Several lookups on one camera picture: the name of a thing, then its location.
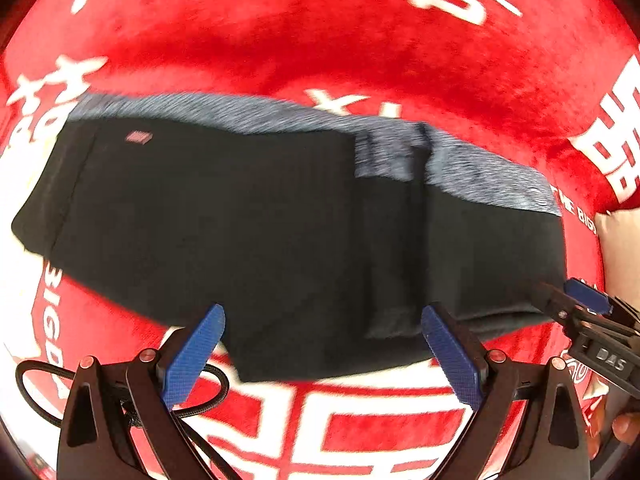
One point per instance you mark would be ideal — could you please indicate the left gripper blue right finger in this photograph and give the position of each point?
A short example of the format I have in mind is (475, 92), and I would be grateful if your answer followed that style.
(459, 354)

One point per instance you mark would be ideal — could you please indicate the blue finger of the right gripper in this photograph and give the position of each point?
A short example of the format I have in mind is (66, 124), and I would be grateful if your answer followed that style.
(592, 299)

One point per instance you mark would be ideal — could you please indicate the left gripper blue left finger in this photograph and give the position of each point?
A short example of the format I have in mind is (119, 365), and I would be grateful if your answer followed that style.
(185, 353)

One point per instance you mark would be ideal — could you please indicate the black pants with grey waistband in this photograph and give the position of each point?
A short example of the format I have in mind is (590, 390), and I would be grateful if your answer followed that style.
(322, 236)

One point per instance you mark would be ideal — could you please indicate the person's right hand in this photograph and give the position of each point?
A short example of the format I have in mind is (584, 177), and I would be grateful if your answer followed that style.
(625, 426)

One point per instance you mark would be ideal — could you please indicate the beige pillow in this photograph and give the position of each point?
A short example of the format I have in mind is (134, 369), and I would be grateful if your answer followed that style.
(619, 235)

